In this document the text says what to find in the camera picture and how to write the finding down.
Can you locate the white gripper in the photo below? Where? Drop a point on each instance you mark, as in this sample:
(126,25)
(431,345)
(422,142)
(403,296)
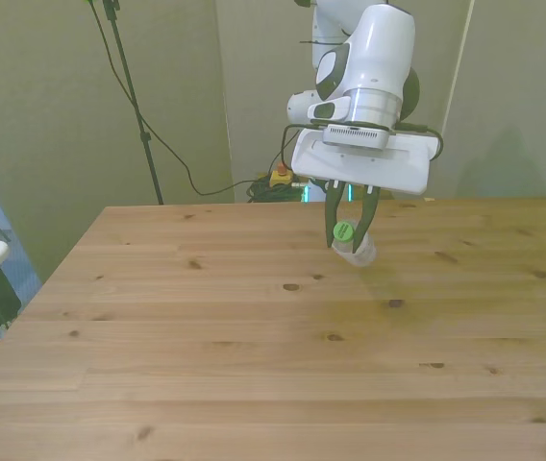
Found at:
(398,165)

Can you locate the water bottle with green cap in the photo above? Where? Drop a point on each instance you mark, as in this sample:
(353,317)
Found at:
(343,231)

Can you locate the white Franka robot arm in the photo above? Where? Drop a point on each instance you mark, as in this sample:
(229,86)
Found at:
(379,57)

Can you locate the black tripod stand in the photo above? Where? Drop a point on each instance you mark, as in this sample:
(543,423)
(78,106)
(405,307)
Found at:
(131,91)

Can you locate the yellow emergency stop box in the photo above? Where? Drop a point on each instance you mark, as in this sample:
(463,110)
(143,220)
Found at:
(281,178)

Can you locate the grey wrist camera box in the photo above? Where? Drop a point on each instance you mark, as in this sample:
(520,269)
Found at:
(354,137)

